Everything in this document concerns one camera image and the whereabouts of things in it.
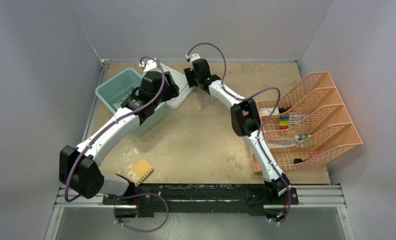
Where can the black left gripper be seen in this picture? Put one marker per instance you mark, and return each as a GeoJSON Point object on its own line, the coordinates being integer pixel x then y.
{"type": "Point", "coordinates": [171, 89]}

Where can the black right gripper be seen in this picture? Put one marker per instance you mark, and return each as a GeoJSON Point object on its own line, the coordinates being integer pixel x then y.
{"type": "Point", "coordinates": [188, 74]}

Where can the white plastic bin lid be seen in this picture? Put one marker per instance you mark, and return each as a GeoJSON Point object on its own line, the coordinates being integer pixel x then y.
{"type": "Point", "coordinates": [184, 90]}

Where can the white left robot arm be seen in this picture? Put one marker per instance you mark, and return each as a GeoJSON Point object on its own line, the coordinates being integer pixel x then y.
{"type": "Point", "coordinates": [79, 167]}

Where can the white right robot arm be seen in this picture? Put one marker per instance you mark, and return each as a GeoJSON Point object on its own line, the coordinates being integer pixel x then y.
{"type": "Point", "coordinates": [245, 121]}

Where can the clear plastic tube rack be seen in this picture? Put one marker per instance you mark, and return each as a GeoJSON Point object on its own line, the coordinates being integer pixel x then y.
{"type": "Point", "coordinates": [204, 100]}

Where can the teal plastic bin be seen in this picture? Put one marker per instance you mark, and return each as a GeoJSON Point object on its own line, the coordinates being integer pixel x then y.
{"type": "Point", "coordinates": [115, 90]}

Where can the orange mesh file rack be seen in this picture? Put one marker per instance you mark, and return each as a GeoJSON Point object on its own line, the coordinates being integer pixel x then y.
{"type": "Point", "coordinates": [310, 126]}

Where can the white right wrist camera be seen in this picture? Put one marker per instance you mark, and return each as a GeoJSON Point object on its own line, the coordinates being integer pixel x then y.
{"type": "Point", "coordinates": [192, 57]}

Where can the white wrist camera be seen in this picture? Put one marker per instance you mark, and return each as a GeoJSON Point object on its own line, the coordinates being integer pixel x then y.
{"type": "Point", "coordinates": [192, 57]}
{"type": "Point", "coordinates": [149, 66]}

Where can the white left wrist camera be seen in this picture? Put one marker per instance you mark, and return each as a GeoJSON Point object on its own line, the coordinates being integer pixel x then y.
{"type": "Point", "coordinates": [149, 66]}

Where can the aluminium table edge rail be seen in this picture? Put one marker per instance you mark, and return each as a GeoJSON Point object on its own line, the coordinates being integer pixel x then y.
{"type": "Point", "coordinates": [91, 117]}

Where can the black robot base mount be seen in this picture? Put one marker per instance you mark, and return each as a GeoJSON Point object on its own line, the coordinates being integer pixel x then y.
{"type": "Point", "coordinates": [252, 199]}

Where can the aluminium front frame rail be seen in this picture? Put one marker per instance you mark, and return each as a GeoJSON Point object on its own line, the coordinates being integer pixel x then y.
{"type": "Point", "coordinates": [320, 214]}

